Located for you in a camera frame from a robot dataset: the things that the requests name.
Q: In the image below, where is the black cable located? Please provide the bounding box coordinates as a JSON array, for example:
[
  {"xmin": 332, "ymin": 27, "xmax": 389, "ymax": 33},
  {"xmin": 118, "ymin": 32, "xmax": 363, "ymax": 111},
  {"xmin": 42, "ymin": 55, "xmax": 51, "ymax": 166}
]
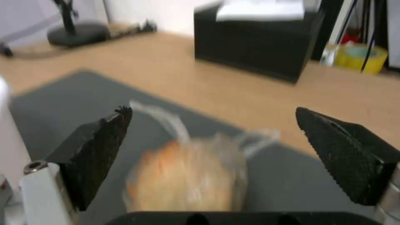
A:
[{"xmin": 361, "ymin": 0, "xmax": 381, "ymax": 73}]

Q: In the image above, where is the black box with white paper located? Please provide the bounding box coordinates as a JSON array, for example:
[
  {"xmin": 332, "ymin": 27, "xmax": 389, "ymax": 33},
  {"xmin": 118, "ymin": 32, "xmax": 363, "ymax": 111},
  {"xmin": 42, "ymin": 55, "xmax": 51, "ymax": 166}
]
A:
[{"xmin": 193, "ymin": 0, "xmax": 326, "ymax": 84}]

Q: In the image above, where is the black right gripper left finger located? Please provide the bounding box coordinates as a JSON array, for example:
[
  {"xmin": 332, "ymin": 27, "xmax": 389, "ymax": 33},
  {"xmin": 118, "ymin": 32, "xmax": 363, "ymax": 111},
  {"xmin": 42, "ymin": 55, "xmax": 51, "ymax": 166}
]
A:
[{"xmin": 18, "ymin": 105, "xmax": 133, "ymax": 225}]

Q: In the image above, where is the yellow tape roll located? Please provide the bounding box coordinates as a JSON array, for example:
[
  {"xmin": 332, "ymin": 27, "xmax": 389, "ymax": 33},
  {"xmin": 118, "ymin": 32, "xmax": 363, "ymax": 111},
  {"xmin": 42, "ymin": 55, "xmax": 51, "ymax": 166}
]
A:
[{"xmin": 334, "ymin": 43, "xmax": 389, "ymax": 75}]

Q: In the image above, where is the black round monitor stand base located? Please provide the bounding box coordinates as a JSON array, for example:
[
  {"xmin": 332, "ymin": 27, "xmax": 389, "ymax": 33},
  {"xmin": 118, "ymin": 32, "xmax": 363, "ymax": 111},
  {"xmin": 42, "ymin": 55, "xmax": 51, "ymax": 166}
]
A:
[{"xmin": 47, "ymin": 0, "xmax": 111, "ymax": 47}]

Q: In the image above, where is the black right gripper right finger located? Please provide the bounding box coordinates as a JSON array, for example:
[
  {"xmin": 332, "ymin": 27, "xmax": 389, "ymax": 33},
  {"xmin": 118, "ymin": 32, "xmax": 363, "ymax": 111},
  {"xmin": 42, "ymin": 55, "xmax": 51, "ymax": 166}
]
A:
[{"xmin": 295, "ymin": 107, "xmax": 400, "ymax": 225}]

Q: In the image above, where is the white robot shell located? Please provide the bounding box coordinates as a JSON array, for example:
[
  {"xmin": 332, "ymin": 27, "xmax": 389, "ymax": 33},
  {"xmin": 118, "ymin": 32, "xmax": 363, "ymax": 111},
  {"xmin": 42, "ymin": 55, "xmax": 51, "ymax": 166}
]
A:
[{"xmin": 0, "ymin": 76, "xmax": 31, "ymax": 207}]

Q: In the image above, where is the clear plastic bag with orange trash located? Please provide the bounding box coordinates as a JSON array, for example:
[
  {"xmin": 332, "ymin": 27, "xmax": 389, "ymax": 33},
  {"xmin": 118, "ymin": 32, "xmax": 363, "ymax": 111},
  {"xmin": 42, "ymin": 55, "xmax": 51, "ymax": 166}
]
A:
[{"xmin": 124, "ymin": 100, "xmax": 281, "ymax": 213}]

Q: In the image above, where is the dark grey desk mat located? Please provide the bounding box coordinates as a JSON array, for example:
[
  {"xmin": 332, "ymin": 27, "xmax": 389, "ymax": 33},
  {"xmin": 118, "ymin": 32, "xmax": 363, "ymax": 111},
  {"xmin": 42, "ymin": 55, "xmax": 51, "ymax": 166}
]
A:
[{"xmin": 8, "ymin": 68, "xmax": 381, "ymax": 214}]

